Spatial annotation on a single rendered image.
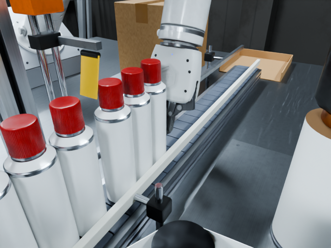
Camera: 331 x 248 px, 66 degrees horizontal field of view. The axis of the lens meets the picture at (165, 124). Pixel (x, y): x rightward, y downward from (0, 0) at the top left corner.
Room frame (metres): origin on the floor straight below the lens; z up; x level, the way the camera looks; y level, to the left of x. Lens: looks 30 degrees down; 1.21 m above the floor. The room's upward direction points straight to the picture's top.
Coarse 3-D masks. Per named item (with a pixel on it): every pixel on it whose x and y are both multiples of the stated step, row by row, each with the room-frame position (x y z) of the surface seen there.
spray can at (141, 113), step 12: (132, 72) 0.35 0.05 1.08; (132, 84) 0.35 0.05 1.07; (132, 96) 0.35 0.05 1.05; (144, 96) 0.36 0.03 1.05; (132, 108) 0.34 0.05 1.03; (144, 108) 0.35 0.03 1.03; (132, 120) 0.34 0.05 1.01; (144, 120) 0.35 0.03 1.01; (144, 132) 0.34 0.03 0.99; (144, 144) 0.34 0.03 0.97; (144, 156) 0.34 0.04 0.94; (144, 168) 0.34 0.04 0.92
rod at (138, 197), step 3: (135, 195) 0.29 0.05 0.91; (138, 195) 0.29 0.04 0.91; (141, 195) 0.29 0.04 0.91; (135, 198) 0.28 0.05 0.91; (138, 198) 0.28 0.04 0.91; (141, 198) 0.28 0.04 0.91; (144, 198) 0.28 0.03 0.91; (147, 198) 0.28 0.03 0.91; (138, 201) 0.28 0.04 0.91; (141, 201) 0.28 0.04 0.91; (144, 201) 0.28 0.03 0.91; (147, 201) 0.28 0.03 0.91; (144, 204) 0.27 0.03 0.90
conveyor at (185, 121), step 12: (240, 72) 0.95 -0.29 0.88; (252, 72) 0.95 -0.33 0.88; (228, 84) 0.83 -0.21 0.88; (204, 96) 0.72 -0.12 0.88; (216, 96) 0.72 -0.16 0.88; (204, 108) 0.64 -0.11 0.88; (180, 120) 0.58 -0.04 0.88; (192, 120) 0.58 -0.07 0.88; (180, 132) 0.52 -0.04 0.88; (168, 144) 0.47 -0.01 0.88; (192, 144) 0.47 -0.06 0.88; (180, 156) 0.42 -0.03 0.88; (168, 168) 0.39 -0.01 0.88; (156, 180) 0.35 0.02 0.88; (144, 192) 0.32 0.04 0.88; (108, 204) 0.30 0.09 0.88; (132, 204) 0.30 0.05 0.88; (108, 240) 0.23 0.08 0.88
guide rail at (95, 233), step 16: (256, 64) 0.95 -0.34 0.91; (240, 80) 0.77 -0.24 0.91; (224, 96) 0.65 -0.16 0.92; (208, 112) 0.55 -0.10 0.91; (192, 128) 0.48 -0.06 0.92; (176, 144) 0.42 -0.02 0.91; (160, 160) 0.37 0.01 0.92; (144, 176) 0.33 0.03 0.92; (128, 192) 0.29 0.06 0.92; (112, 208) 0.26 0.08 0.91; (128, 208) 0.27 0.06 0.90; (96, 224) 0.23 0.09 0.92; (112, 224) 0.24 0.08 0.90; (80, 240) 0.21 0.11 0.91; (96, 240) 0.21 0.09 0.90
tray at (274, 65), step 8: (240, 56) 1.33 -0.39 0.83; (248, 56) 1.33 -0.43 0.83; (256, 56) 1.31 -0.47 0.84; (264, 56) 1.29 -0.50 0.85; (272, 56) 1.27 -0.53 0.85; (280, 56) 1.26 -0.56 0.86; (288, 56) 1.24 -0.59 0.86; (224, 64) 1.15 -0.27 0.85; (232, 64) 1.19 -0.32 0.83; (240, 64) 1.19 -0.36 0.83; (248, 64) 1.19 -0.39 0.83; (264, 64) 1.19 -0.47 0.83; (272, 64) 1.19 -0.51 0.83; (280, 64) 1.19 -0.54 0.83; (288, 64) 1.12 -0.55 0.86; (264, 72) 1.08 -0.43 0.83; (272, 72) 1.08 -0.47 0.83; (280, 72) 1.08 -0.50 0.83; (272, 80) 0.99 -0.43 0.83; (280, 80) 0.97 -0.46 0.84
